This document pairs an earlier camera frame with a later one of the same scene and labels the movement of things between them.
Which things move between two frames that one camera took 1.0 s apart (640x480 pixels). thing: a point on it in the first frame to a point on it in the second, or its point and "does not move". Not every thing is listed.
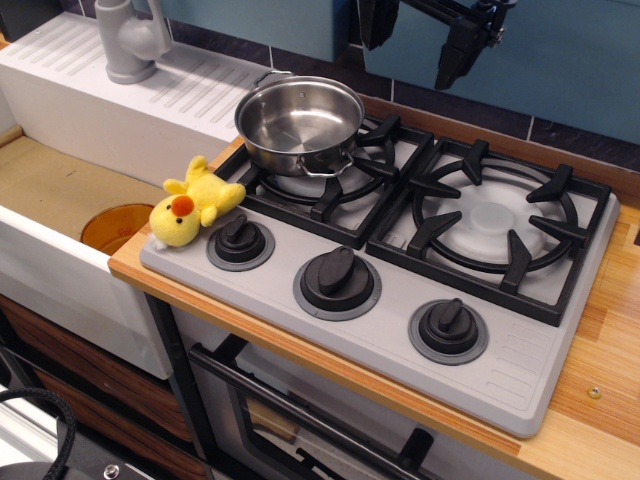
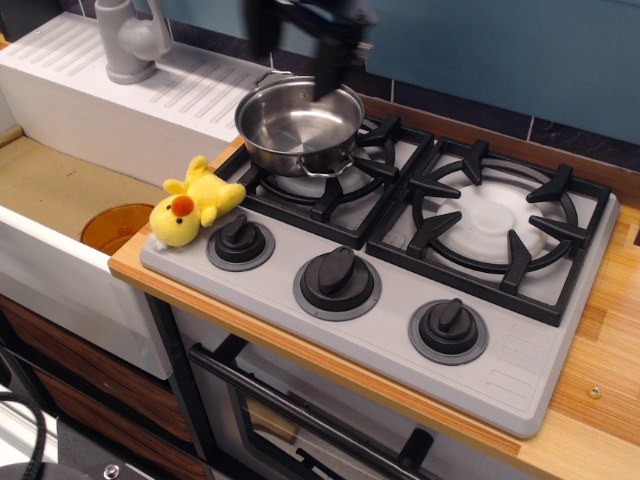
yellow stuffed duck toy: (175, 219) does not move
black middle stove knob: (337, 286) does not move
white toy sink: (72, 140) does not move
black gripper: (477, 21) to (347, 22)
